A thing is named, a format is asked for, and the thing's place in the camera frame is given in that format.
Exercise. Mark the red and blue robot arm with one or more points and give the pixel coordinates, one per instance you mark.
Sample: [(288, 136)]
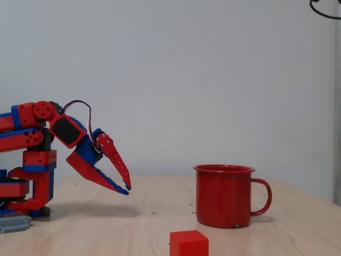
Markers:
[(24, 138)]

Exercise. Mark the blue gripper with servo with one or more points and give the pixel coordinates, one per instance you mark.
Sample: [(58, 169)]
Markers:
[(86, 156)]

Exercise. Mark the red enamel mug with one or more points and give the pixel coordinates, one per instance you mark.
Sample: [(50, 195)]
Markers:
[(223, 197)]

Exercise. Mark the grey metal table clamp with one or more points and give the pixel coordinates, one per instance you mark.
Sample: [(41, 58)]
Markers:
[(14, 222)]

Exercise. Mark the red cube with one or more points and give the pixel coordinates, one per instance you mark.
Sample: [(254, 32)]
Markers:
[(189, 244)]

